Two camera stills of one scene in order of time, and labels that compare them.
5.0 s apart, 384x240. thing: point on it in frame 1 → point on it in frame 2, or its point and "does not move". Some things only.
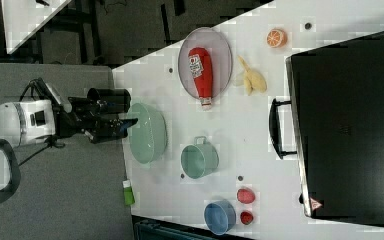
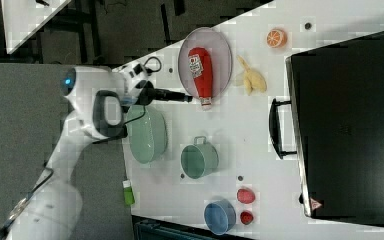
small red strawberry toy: x=246 y=217 does not move
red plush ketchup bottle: x=201 y=66 does not move
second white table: x=23 y=18 does not move
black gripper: x=83 y=115 → x=145 y=94
